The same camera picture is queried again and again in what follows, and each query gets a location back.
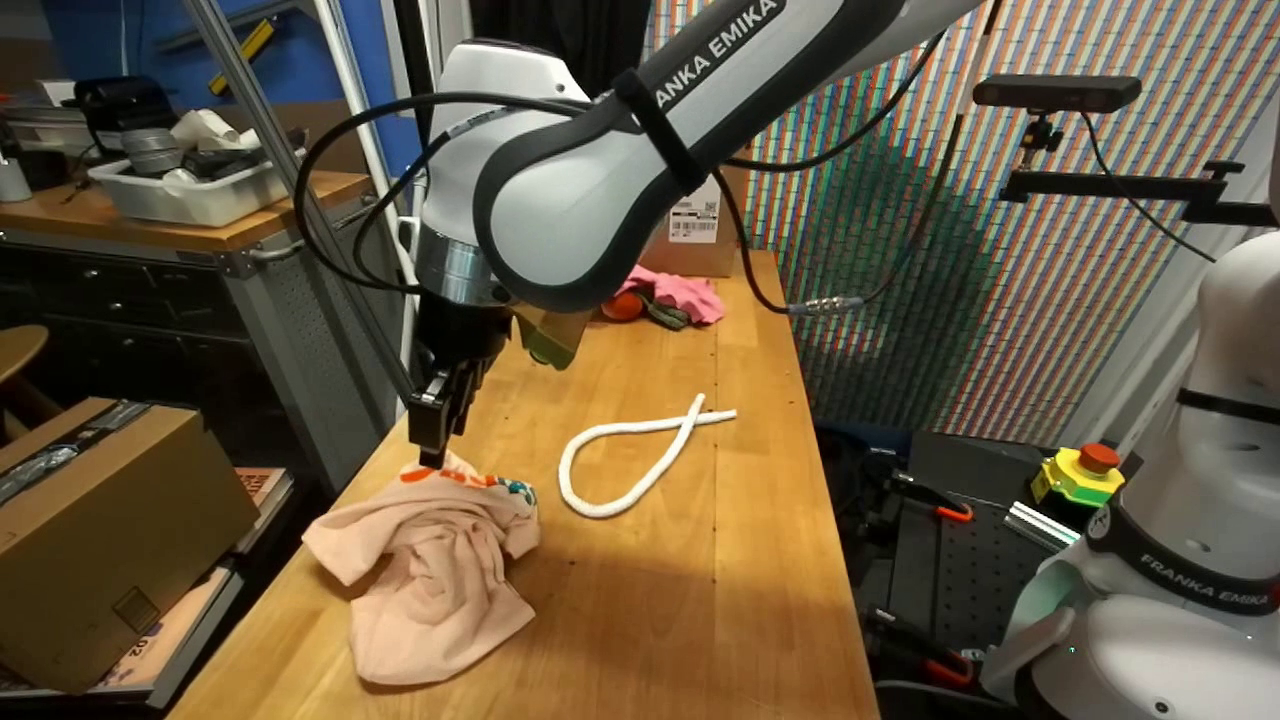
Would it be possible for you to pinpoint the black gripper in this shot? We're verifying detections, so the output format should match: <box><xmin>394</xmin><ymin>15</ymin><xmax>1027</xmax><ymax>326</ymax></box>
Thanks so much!
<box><xmin>409</xmin><ymin>297</ymin><xmax>513</xmax><ymax>468</ymax></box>

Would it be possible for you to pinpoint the peach shirt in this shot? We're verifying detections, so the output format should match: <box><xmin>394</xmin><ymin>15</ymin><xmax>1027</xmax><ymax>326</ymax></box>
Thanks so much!
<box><xmin>304</xmin><ymin>466</ymin><xmax>538</xmax><ymax>688</ymax></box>

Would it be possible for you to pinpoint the pink shirt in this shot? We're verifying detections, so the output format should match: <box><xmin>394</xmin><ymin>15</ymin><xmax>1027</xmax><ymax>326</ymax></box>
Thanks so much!
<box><xmin>600</xmin><ymin>265</ymin><xmax>725</xmax><ymax>333</ymax></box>

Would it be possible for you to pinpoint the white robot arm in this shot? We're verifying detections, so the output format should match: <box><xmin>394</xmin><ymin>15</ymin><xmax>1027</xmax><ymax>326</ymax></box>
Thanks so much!
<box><xmin>423</xmin><ymin>0</ymin><xmax>1280</xmax><ymax>720</ymax></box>

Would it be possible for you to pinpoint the side workbench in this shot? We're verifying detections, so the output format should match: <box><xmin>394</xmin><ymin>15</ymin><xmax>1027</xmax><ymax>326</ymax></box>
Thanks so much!
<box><xmin>0</xmin><ymin>186</ymin><xmax>392</xmax><ymax>487</ymax></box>

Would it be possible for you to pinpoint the cardboard box on table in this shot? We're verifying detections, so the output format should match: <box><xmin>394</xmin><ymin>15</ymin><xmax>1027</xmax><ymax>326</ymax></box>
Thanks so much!
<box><xmin>641</xmin><ymin>176</ymin><xmax>737</xmax><ymax>279</ymax></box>

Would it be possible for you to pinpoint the white plastic bin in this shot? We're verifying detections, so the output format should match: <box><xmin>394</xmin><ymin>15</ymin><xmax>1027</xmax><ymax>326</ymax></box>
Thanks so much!
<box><xmin>86</xmin><ymin>151</ymin><xmax>286</xmax><ymax>228</ymax></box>

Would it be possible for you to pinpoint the large cardboard box left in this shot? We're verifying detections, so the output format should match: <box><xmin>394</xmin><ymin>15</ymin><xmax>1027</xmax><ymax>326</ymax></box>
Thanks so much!
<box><xmin>0</xmin><ymin>397</ymin><xmax>257</xmax><ymax>688</ymax></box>

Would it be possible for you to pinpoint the yellow emergency stop button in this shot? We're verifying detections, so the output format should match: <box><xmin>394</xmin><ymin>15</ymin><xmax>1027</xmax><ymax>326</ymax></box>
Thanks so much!
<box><xmin>1031</xmin><ymin>441</ymin><xmax>1122</xmax><ymax>509</ymax></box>

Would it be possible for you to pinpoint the white rope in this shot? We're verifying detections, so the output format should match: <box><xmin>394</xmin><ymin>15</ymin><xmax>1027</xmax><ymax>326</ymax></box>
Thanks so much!
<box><xmin>551</xmin><ymin>387</ymin><xmax>738</xmax><ymax>524</ymax></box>

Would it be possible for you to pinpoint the black camera on stand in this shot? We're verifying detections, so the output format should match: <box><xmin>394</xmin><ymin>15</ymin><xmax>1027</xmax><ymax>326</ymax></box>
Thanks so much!
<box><xmin>971</xmin><ymin>77</ymin><xmax>1138</xmax><ymax>111</ymax></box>

